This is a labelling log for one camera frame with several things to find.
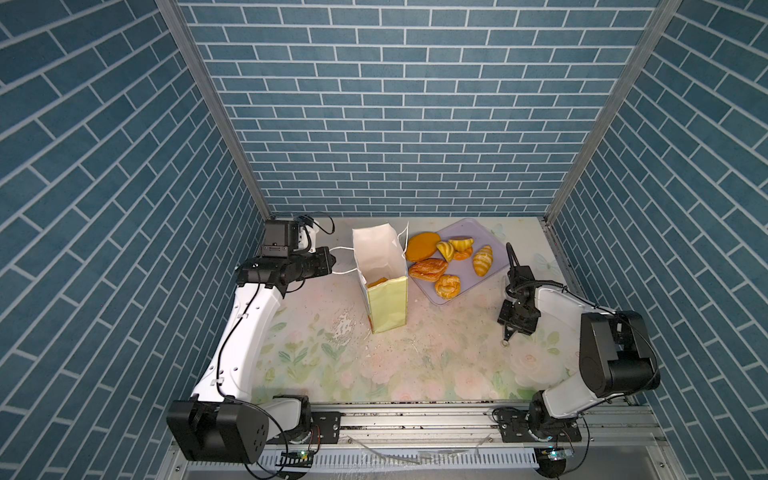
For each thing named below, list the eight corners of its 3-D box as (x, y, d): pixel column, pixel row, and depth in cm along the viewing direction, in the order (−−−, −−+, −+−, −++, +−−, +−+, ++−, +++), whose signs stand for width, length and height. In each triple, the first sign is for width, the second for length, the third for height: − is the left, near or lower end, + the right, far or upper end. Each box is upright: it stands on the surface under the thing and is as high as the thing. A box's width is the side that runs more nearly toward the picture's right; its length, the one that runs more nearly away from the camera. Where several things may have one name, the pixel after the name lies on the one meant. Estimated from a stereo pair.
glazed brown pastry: (409, 281, 102) (410, 276, 100) (409, 263, 107) (409, 258, 105) (447, 281, 103) (448, 276, 100) (445, 263, 107) (446, 258, 105)
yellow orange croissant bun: (451, 260, 109) (454, 250, 104) (449, 246, 113) (451, 236, 108) (472, 260, 109) (475, 250, 104) (469, 246, 113) (472, 236, 108)
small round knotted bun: (435, 300, 99) (437, 294, 96) (434, 281, 104) (435, 274, 101) (460, 300, 99) (462, 294, 96) (457, 281, 104) (459, 274, 101)
